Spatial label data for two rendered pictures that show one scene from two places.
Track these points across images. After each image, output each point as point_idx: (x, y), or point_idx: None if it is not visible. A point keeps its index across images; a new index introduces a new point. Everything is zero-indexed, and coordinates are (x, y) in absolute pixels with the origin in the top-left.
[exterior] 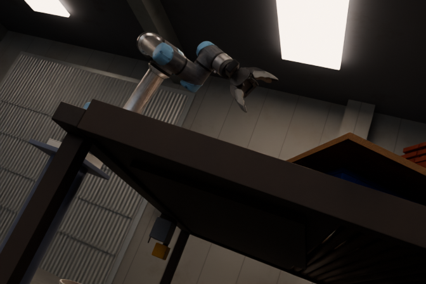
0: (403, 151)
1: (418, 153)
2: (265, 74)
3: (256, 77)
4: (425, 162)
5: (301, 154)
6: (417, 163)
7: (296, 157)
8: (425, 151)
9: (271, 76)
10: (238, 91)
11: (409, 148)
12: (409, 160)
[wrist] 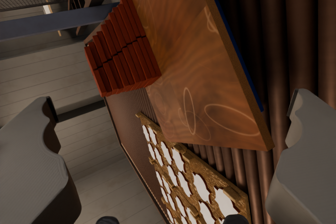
0: (105, 90)
1: (105, 59)
2: (16, 133)
3: (66, 167)
4: (114, 39)
5: (208, 3)
6: (116, 50)
7: (217, 21)
8: (102, 50)
9: (32, 104)
10: (335, 196)
11: (99, 82)
12: (116, 60)
